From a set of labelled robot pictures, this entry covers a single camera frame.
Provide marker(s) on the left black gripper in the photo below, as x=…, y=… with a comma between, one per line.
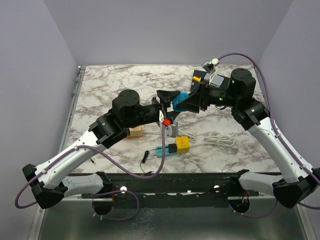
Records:
x=166, y=97

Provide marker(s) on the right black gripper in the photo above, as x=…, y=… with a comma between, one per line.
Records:
x=192, y=103

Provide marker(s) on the blue charger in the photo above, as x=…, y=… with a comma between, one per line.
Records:
x=177, y=100

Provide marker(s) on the yellow cube socket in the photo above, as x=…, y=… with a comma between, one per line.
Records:
x=182, y=145

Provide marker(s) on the beige cube socket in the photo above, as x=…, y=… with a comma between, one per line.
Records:
x=136, y=131

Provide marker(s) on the black plug adapter with cable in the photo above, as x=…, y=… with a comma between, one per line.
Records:
x=170, y=150

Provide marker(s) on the teal power strip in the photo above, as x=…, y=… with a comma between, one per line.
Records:
x=159, y=152

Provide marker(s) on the orange power strip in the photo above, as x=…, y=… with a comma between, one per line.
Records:
x=134, y=136

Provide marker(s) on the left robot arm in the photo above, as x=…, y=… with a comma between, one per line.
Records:
x=50, y=181

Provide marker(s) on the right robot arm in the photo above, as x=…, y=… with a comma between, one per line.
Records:
x=298, y=178

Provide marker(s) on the black mat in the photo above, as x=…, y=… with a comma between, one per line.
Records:
x=204, y=75

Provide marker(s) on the grey rectangular box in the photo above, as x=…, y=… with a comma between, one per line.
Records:
x=217, y=81

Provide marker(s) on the yellow handled screwdriver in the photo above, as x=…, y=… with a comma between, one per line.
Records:
x=197, y=79

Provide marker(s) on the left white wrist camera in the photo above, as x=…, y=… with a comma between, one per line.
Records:
x=171, y=130

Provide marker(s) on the aluminium frame rail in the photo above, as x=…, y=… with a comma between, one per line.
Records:
x=94, y=184

